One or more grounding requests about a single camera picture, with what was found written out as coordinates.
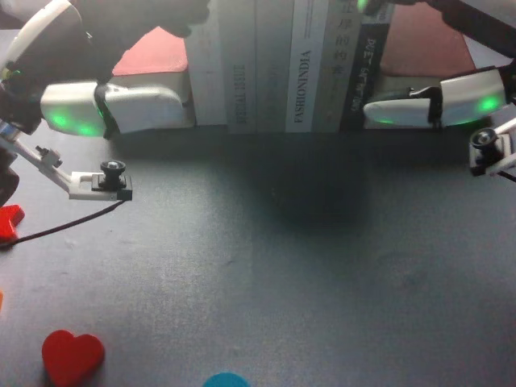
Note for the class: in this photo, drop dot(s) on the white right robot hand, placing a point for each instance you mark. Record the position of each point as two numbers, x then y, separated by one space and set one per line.
463 105

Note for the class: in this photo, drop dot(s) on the grey Chinese-titled book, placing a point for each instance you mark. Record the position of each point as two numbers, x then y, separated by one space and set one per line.
334 80

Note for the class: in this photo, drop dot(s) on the grey-spined white book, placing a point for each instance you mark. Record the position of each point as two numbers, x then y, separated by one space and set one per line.
270 60

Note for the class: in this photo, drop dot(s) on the white Special Issue book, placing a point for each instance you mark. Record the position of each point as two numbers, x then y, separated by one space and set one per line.
242 96

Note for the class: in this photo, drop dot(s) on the tall white book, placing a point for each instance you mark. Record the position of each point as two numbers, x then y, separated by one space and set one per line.
207 88

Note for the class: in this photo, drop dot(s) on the blue round block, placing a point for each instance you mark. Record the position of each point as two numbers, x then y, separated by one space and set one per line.
225 381

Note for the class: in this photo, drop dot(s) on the red heart block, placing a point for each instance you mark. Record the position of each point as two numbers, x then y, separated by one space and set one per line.
70 356

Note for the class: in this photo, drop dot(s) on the red star block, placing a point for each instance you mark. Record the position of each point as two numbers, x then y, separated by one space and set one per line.
8 223

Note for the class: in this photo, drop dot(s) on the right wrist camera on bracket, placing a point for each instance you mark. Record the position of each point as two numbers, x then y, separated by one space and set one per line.
485 139

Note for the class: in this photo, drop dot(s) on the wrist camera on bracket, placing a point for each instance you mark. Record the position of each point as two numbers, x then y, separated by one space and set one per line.
485 139
111 188

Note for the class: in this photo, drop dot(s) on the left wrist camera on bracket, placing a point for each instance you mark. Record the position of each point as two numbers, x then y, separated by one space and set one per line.
111 188

